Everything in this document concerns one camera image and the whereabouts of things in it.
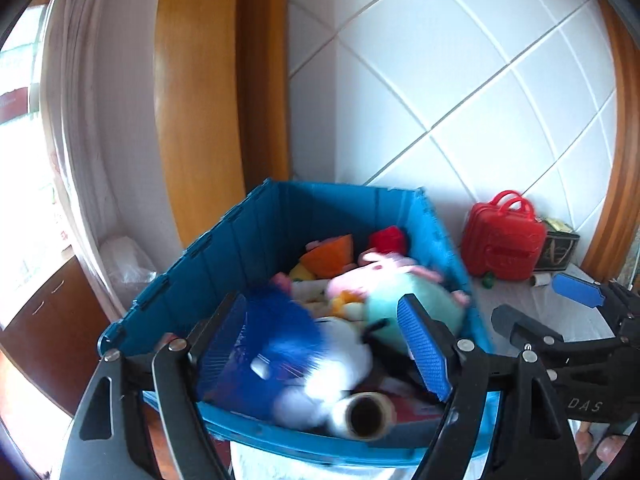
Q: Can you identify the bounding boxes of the white plastic bag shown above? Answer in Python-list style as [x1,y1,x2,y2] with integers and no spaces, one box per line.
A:
[100,236,157,309]

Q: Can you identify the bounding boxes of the black gift box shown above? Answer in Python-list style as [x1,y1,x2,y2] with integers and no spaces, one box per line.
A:
[534,218,580,272]

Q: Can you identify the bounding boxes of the small green ball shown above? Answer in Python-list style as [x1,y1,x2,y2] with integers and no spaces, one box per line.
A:
[480,272,496,289]

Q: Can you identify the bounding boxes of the dark wooden cabinet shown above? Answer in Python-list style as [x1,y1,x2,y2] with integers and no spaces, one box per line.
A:
[1,257,108,416]

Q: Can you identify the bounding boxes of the white curtain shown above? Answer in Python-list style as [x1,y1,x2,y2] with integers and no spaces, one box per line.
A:
[40,0,183,321]

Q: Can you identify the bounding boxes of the white plush duck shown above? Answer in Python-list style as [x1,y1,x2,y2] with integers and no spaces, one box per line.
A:
[273,316,373,431]

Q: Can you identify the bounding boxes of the pig plush red dress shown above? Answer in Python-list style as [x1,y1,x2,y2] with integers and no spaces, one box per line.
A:
[368,226,408,256]

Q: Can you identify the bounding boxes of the black roll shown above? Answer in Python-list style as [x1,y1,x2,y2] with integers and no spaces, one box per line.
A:
[326,392,397,441]

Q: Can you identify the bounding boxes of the blue fluffy duster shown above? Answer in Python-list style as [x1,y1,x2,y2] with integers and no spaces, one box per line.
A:
[200,284,324,422]

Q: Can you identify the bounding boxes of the pig plush green shirt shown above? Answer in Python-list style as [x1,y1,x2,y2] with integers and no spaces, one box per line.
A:
[326,249,471,354]

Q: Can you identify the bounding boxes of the pig plush orange dress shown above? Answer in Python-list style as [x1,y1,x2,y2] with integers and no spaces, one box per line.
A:
[271,234,356,292]

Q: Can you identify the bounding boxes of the small white thread spool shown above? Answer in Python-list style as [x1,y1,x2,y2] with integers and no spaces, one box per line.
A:
[529,273,552,287]

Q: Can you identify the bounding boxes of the red toy suitcase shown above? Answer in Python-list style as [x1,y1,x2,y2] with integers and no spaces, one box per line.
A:
[460,190,547,282]

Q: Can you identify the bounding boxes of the blue plastic storage crate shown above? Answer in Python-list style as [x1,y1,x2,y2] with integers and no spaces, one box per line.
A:
[98,180,471,468]

